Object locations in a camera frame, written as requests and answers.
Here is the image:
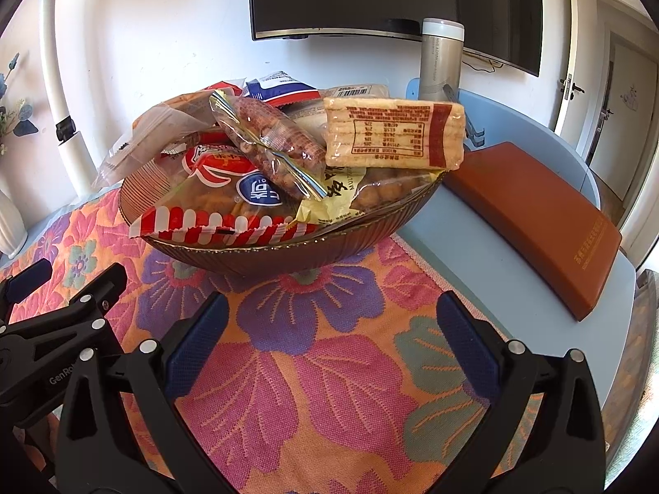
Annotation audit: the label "white pole with black clamp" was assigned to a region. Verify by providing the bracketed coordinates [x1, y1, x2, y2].
[38, 0, 96, 197]

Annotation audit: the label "clear bag of coated peanuts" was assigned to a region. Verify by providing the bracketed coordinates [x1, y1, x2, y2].
[208, 89, 331, 203]

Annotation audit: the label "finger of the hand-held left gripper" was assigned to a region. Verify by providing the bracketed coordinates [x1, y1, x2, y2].
[0, 257, 55, 326]
[0, 261, 128, 367]

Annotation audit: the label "clear bag of brown balls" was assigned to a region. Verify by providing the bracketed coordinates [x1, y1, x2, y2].
[349, 167, 439, 213]

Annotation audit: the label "clear crinkled snack packet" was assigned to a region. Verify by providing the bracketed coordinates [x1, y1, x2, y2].
[92, 91, 223, 192]

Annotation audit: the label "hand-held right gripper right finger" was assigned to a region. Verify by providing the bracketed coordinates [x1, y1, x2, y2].
[435, 289, 608, 494]

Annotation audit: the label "black monitor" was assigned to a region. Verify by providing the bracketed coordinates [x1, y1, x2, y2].
[248, 0, 544, 79]

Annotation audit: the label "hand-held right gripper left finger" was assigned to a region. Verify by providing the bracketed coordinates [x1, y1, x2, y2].
[54, 292, 231, 494]

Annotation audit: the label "blue and white snack packet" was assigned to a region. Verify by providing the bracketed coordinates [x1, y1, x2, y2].
[241, 70, 323, 110]

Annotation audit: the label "metal door handle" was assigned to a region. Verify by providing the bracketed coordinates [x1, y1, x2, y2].
[559, 74, 586, 102]

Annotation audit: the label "floral woven tablecloth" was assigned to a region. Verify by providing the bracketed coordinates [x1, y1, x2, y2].
[0, 185, 547, 494]

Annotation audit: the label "white ribbed vase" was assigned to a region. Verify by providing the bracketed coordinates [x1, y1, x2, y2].
[0, 187, 30, 259]

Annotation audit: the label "red label bread packet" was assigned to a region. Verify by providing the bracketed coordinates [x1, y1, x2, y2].
[128, 143, 311, 249]

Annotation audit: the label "brown leather notebook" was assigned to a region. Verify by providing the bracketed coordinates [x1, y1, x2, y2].
[442, 141, 624, 323]

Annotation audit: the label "white door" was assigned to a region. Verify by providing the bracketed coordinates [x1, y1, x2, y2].
[553, 0, 659, 240]

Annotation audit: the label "yellow peanut packet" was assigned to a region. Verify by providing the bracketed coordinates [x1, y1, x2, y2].
[295, 163, 362, 228]

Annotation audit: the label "brown ribbed glass bowl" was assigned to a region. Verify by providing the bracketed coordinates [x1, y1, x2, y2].
[118, 82, 450, 280]

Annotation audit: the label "orange snack packet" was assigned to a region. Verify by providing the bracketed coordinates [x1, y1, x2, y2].
[322, 96, 467, 172]

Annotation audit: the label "grey thermos bottle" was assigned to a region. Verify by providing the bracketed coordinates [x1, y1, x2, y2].
[417, 17, 465, 102]

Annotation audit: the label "blue and white artificial flowers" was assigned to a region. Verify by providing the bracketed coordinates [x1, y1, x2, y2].
[0, 51, 40, 156]

